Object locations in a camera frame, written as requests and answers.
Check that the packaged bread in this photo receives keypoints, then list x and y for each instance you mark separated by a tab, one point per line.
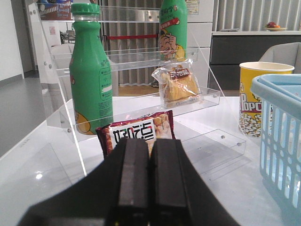
176	82

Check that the maroon cracker snack bag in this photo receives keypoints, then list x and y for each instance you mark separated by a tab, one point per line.
159	125

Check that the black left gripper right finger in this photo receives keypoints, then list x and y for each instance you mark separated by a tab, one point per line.
178	195

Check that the green plastic drink bottle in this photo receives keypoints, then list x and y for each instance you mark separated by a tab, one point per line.
90	71

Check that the grey armchair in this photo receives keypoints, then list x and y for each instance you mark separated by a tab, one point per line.
288	53

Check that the clear acrylic display shelf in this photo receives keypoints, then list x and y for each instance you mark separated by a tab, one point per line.
213	144

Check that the light blue plastic basket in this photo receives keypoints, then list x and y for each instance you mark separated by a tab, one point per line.
280	154

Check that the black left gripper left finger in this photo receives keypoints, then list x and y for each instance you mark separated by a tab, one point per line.
115	193

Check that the dark grey cabinet counter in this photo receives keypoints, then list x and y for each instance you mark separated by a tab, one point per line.
229	49

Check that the fruit plate on counter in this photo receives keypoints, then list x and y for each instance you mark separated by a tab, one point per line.
272	26

